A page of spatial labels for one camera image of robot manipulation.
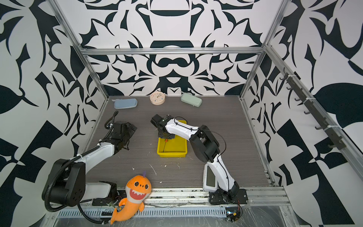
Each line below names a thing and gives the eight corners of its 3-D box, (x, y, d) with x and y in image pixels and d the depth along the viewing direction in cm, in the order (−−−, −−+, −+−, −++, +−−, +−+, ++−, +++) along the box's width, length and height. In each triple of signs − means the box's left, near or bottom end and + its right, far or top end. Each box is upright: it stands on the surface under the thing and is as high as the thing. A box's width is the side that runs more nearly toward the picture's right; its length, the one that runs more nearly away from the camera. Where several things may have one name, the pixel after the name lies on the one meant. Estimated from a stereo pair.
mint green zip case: (179, 99, 120) (179, 97, 118) (185, 92, 125) (185, 91, 123) (198, 109, 113) (198, 107, 112) (204, 101, 118) (204, 100, 117)
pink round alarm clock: (148, 105, 116) (148, 102, 114) (151, 93, 124) (150, 91, 122) (164, 105, 116) (164, 102, 114) (165, 94, 124) (165, 91, 122)
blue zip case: (110, 108, 114) (109, 106, 111) (114, 100, 119) (113, 98, 117) (136, 109, 114) (135, 106, 112) (138, 100, 119) (137, 98, 117)
